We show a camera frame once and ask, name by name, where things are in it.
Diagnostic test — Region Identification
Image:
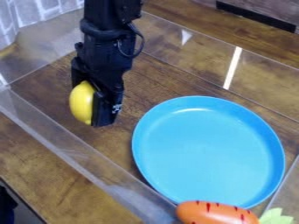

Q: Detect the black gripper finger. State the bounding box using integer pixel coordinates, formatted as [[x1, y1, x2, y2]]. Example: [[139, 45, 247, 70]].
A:
[[91, 90, 125, 127], [71, 58, 90, 88]]

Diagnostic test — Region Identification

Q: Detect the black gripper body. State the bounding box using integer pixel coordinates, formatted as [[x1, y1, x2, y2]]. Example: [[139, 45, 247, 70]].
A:
[[75, 19, 137, 92]]

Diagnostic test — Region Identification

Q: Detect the yellow toy lemon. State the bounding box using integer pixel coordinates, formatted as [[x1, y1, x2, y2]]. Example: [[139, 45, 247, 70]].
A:
[[70, 80, 95, 125]]

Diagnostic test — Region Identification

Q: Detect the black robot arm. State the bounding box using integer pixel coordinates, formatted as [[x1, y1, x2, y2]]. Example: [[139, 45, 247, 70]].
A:
[[71, 0, 145, 127]]

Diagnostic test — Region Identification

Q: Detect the blue round plastic tray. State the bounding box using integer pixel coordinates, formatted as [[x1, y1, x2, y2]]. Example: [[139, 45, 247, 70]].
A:
[[133, 96, 286, 208]]

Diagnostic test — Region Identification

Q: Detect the white brick pattern curtain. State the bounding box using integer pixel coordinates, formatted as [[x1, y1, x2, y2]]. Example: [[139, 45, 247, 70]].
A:
[[0, 0, 85, 51]]

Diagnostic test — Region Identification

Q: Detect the dark baseboard strip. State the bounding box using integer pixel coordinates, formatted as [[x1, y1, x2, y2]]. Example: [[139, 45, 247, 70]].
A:
[[217, 0, 297, 33]]

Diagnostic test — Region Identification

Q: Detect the orange toy carrot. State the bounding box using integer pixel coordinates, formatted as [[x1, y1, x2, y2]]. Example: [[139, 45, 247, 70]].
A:
[[174, 199, 295, 224]]

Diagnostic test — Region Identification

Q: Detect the thin black wire loop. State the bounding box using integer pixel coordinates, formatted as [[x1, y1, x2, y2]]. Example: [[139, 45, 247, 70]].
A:
[[117, 22, 146, 59]]

